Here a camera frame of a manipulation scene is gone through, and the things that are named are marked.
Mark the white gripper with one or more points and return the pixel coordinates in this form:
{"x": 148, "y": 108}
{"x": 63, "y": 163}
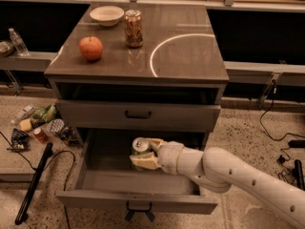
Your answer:
{"x": 169, "y": 156}

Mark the green soda can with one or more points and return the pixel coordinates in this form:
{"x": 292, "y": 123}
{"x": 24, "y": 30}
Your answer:
{"x": 140, "y": 146}

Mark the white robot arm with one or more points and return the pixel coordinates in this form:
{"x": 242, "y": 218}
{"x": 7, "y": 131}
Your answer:
{"x": 218, "y": 170}

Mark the open grey middle drawer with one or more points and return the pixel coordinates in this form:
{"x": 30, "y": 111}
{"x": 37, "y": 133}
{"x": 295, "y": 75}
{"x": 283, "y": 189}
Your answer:
{"x": 105, "y": 177}

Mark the grey drawer cabinet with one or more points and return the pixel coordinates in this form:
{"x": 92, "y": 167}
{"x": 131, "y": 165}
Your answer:
{"x": 178, "y": 63}

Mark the red soda can on floor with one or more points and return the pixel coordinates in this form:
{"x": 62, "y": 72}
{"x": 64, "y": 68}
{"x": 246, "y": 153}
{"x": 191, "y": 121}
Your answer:
{"x": 40, "y": 135}

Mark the orange patterned soda can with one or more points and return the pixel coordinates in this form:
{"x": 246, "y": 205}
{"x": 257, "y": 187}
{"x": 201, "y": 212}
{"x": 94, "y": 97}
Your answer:
{"x": 133, "y": 28}

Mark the white patterned snack bag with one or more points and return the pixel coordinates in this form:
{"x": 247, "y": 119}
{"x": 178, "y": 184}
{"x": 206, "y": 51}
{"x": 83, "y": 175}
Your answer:
{"x": 56, "y": 126}

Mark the green snack bag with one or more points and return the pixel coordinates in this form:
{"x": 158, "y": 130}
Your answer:
{"x": 44, "y": 114}

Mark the orange apple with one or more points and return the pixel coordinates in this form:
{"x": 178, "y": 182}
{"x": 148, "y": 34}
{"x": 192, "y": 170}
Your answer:
{"x": 91, "y": 48}

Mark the yellow sponge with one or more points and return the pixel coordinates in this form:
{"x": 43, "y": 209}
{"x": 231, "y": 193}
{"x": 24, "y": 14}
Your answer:
{"x": 25, "y": 125}

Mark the clear bottle on floor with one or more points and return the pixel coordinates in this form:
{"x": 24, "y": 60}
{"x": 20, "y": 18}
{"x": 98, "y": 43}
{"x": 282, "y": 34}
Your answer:
{"x": 23, "y": 114}

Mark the black bar on floor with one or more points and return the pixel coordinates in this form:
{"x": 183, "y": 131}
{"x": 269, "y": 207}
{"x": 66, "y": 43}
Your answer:
{"x": 22, "y": 213}

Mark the blue chip bag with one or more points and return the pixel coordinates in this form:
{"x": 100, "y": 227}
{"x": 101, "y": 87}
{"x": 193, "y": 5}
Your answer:
{"x": 19, "y": 141}

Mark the white bowl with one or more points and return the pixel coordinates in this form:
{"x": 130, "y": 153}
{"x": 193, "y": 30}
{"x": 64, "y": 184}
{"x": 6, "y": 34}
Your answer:
{"x": 107, "y": 16}

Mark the black bar right floor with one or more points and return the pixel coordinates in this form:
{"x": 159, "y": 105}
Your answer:
{"x": 298, "y": 175}

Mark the clear plastic water bottle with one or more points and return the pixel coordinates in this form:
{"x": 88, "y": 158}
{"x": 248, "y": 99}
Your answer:
{"x": 18, "y": 42}

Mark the bowl on left shelf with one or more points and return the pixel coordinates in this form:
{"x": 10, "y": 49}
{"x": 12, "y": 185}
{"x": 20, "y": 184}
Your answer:
{"x": 6, "y": 48}

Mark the black bottom drawer handle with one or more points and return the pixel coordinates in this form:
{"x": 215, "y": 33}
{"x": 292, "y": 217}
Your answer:
{"x": 139, "y": 214}

